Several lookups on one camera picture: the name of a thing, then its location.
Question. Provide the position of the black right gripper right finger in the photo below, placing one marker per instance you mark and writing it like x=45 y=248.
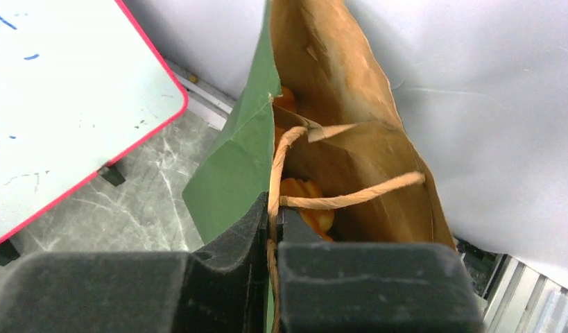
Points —
x=369 y=287

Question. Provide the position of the green brown paper bag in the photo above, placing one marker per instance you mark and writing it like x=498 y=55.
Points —
x=318 y=107

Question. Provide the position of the aluminium frame rail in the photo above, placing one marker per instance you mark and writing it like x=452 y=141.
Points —
x=512 y=296

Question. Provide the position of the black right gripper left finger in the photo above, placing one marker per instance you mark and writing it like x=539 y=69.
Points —
x=221 y=287

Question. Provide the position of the red framed whiteboard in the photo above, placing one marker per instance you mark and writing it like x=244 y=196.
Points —
x=81 y=85

